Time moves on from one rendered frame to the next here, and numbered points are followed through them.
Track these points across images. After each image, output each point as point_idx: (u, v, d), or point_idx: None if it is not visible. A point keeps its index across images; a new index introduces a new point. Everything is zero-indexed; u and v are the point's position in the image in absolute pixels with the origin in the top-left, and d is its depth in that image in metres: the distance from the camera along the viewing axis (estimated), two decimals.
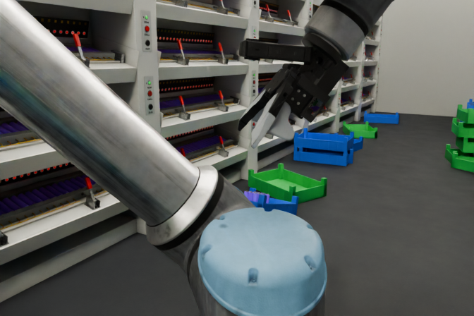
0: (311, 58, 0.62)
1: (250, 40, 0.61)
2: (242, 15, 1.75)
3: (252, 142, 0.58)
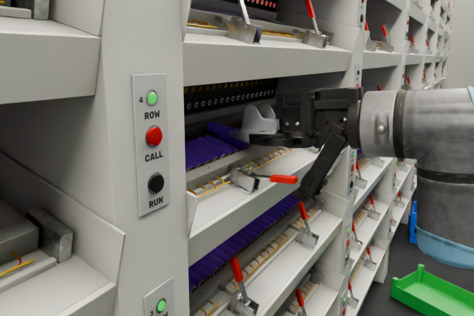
0: None
1: (321, 188, 0.60)
2: None
3: None
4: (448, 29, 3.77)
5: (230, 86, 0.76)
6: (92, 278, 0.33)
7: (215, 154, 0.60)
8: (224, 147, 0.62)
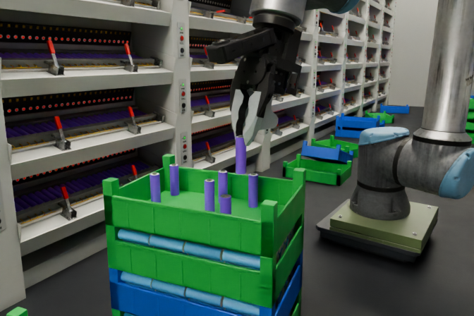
0: (275, 38, 0.63)
1: (221, 44, 0.58)
2: (308, 31, 2.54)
3: (245, 140, 0.65)
4: (393, 8, 4.79)
5: None
6: (165, 11, 1.35)
7: None
8: None
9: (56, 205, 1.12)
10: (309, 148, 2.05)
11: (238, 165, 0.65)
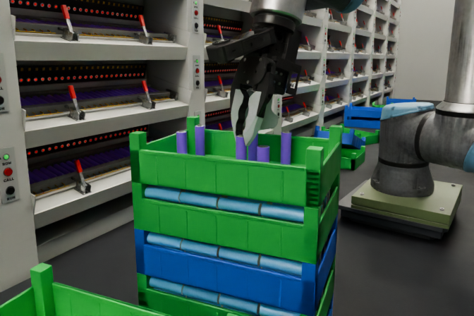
0: (275, 38, 0.63)
1: (221, 44, 0.58)
2: (318, 17, 2.49)
3: (245, 140, 0.64)
4: (399, 0, 4.75)
5: None
6: None
7: None
8: None
9: (70, 180, 1.08)
10: (321, 133, 2.01)
11: None
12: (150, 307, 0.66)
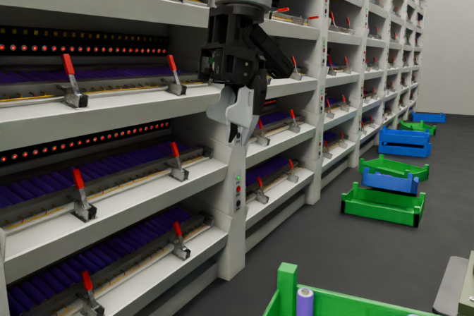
0: None
1: None
2: (356, 34, 2.17)
3: (232, 137, 0.66)
4: (424, 7, 4.42)
5: None
6: None
7: None
8: None
9: (74, 297, 0.76)
10: (372, 177, 1.69)
11: None
12: None
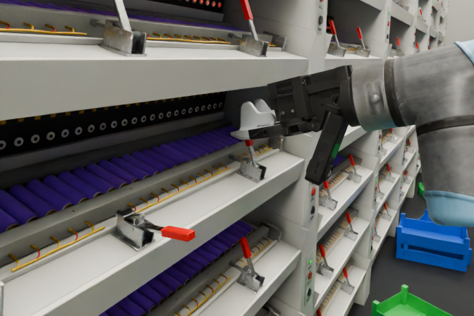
0: None
1: (328, 174, 0.59)
2: None
3: None
4: (443, 30, 3.64)
5: (154, 101, 0.63)
6: None
7: (100, 187, 0.48)
8: (117, 178, 0.50)
9: None
10: None
11: None
12: None
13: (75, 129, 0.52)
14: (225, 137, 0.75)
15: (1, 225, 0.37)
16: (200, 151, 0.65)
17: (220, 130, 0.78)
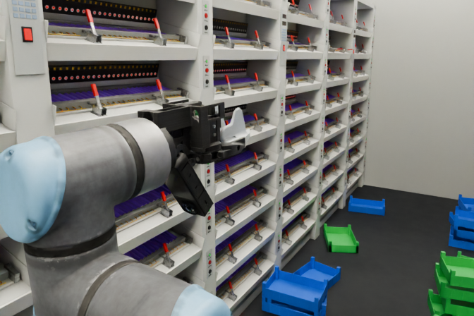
0: (180, 156, 0.50)
1: (197, 211, 0.56)
2: None
3: None
4: (368, 69, 3.82)
5: None
6: None
7: None
8: None
9: None
10: None
11: None
12: None
13: None
14: None
15: None
16: None
17: None
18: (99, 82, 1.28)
